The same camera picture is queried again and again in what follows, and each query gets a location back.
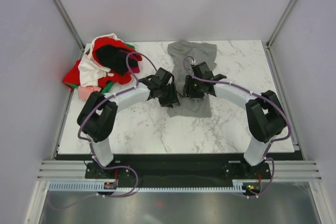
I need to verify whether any grey t shirt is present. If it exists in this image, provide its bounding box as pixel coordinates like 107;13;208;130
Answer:
167;40;217;118

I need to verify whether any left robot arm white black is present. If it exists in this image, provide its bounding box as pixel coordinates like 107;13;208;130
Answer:
77;68;180;178

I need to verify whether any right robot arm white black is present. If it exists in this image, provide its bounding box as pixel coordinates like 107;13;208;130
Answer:
183;57;291;179

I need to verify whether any green t shirt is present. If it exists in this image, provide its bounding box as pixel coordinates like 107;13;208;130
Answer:
62;44;132;93

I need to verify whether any black t shirt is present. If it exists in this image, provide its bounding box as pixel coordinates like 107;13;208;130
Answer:
96;45;131;76

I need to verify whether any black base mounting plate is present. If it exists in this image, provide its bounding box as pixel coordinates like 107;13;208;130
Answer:
59;154;271;189

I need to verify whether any pink t shirt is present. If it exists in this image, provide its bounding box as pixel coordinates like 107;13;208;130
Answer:
78;86;101;101

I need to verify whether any red t shirt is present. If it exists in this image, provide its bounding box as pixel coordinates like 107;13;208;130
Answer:
62;35;142;92

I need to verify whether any right aluminium frame post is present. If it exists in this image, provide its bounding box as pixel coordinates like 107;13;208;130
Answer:
265;0;314;49

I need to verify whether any aluminium frame post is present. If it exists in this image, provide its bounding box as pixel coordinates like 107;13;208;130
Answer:
52;0;85;49
265;0;314;49

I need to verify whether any white slotted cable duct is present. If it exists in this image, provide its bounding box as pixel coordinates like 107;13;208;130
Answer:
48;179;249;191

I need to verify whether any aluminium extrusion rail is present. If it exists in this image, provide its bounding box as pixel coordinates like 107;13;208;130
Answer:
37;161;322;182

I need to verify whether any left aluminium frame post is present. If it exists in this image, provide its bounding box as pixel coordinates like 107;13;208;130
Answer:
52;0;85;49

